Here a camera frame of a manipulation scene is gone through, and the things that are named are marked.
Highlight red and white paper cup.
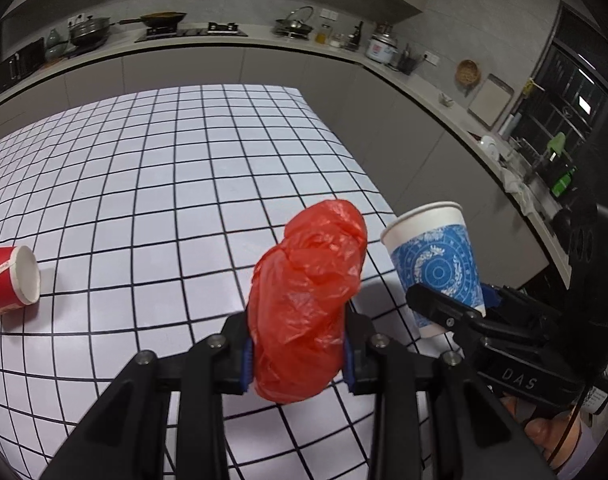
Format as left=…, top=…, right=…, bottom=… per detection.
left=0, top=244, right=41, bottom=322

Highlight dark barred window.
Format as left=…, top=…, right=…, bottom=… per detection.
left=511, top=1, right=608, bottom=203

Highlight person's right hand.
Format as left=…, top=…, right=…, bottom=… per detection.
left=498, top=394, right=584, bottom=467

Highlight green bottle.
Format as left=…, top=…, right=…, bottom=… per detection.
left=550, top=164, right=577, bottom=199

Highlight steel kettle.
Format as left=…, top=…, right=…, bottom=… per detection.
left=274, top=6, right=315, bottom=39

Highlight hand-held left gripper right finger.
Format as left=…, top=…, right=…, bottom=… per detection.
left=345, top=305, right=557, bottom=480

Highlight dark utensil holder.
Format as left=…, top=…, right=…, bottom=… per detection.
left=398, top=44, right=421, bottom=75

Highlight black microwave oven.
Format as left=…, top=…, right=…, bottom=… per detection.
left=0, top=37, right=45, bottom=94

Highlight round wicker basket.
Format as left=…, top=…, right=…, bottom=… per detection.
left=456, top=59, right=480, bottom=86

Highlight pale cutting board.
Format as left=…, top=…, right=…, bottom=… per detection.
left=467, top=73, right=515, bottom=129

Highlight red plastic bag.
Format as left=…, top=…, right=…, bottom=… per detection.
left=247, top=198, right=369, bottom=404

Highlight blue patterned paper cup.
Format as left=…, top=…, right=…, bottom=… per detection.
left=380, top=201, right=486, bottom=340

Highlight black gas stove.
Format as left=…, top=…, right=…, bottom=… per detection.
left=143, top=22, right=249, bottom=42

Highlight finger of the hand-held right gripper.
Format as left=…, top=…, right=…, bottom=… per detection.
left=406, top=283, right=489, bottom=341
left=478, top=285, right=559, bottom=326

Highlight kitchen counter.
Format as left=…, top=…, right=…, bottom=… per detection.
left=0, top=27, right=574, bottom=286

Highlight green dish brush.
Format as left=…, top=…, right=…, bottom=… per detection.
left=546, top=132, right=567, bottom=161

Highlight wok with long handle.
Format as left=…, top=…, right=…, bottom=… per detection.
left=118, top=11, right=188, bottom=30

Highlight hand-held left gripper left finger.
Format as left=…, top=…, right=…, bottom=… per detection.
left=39, top=310, right=255, bottom=480

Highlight steel pot with lid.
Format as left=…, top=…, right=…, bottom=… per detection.
left=67, top=14, right=113, bottom=49

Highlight grey dish cloth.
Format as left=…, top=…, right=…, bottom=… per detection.
left=500, top=167, right=540, bottom=217

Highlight white rice cooker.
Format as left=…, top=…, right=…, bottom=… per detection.
left=366, top=22, right=400, bottom=66

